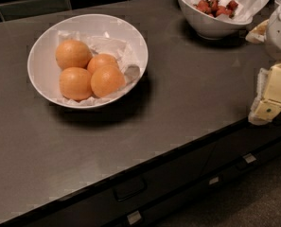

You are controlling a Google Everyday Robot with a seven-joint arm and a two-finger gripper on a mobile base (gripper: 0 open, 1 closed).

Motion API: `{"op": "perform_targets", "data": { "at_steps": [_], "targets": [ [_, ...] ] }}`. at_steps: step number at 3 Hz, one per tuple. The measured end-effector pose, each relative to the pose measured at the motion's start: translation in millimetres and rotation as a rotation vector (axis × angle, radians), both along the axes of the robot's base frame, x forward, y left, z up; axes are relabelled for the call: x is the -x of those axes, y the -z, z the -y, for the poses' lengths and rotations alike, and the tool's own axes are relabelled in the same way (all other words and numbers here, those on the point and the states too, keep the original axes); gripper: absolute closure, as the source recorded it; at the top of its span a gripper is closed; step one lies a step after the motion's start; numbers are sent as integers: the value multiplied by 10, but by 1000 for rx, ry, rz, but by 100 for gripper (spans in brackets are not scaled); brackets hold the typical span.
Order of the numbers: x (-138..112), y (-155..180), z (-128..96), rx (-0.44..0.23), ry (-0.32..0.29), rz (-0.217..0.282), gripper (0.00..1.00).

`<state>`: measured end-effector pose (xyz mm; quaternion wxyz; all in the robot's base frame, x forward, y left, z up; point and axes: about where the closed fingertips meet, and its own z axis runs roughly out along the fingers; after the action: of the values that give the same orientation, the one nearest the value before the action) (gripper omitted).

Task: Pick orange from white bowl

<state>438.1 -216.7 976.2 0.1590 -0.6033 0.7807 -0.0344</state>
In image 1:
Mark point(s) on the right dark drawer front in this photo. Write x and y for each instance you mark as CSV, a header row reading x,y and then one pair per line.
x,y
249,145

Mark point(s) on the orange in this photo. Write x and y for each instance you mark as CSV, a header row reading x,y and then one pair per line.
x,y
106,80
101,60
75,83
72,53

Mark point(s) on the large white bowl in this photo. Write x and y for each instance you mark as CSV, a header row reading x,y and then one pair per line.
x,y
41,59

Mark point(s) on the white strawberry bowl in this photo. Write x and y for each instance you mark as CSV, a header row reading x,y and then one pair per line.
x,y
213,28

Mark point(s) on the left dark drawer front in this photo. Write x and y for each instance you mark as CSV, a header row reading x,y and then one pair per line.
x,y
114,197

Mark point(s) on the lower dark drawer front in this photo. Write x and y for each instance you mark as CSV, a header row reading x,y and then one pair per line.
x,y
149,213

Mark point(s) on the dark drawer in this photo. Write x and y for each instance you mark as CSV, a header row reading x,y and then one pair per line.
x,y
249,145
149,213
114,197

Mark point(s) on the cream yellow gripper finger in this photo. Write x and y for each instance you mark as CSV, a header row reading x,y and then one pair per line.
x,y
267,103

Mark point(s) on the white paper in orange bowl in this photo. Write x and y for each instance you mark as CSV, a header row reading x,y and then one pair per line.
x,y
131,55

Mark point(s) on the red strawberries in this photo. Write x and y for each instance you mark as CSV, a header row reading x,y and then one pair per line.
x,y
214,9

